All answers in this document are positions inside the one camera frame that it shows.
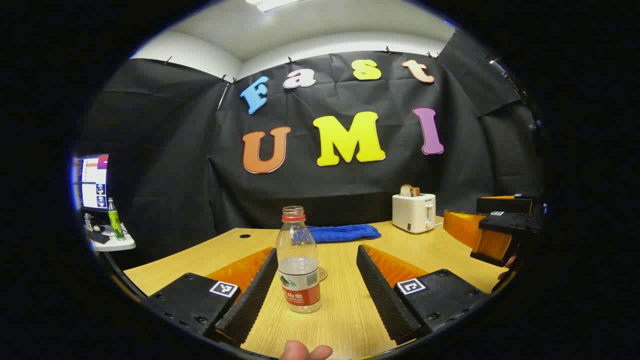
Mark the blue towel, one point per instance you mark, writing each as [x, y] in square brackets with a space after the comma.
[345, 233]

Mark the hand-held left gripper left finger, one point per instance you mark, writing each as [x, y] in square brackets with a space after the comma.
[250, 300]

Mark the toast slice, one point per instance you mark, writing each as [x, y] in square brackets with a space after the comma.
[407, 190]

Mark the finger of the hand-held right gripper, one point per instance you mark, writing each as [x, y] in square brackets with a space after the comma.
[505, 222]
[502, 205]

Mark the white side table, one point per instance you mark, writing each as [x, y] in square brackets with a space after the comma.
[120, 244]

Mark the round cork coaster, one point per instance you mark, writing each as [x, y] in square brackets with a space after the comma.
[323, 274]

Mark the computer monitor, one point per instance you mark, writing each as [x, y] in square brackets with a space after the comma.
[92, 182]

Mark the green bottle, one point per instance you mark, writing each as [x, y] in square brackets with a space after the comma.
[115, 220]

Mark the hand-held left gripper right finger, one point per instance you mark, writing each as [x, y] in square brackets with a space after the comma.
[385, 300]

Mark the clear plastic water bottle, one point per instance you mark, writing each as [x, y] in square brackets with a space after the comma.
[300, 280]

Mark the white toaster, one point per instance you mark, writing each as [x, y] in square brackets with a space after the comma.
[410, 212]

